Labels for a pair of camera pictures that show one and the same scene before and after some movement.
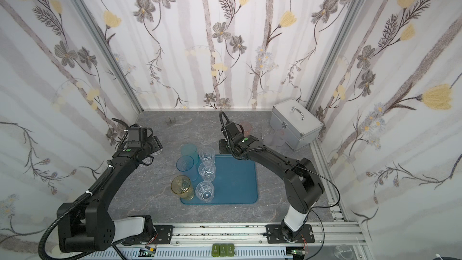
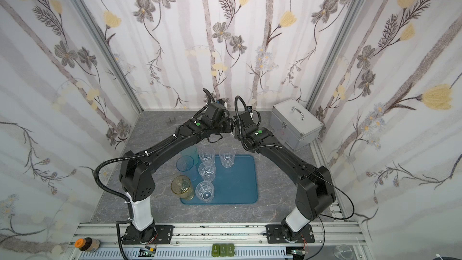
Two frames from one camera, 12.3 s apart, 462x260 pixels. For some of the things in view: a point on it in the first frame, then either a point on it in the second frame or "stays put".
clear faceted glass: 207,154 stays put
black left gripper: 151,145 -> 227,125
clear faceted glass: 207,171 stays put
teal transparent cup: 189,150 stays put
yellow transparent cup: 181,185 stays put
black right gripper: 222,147 -> 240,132
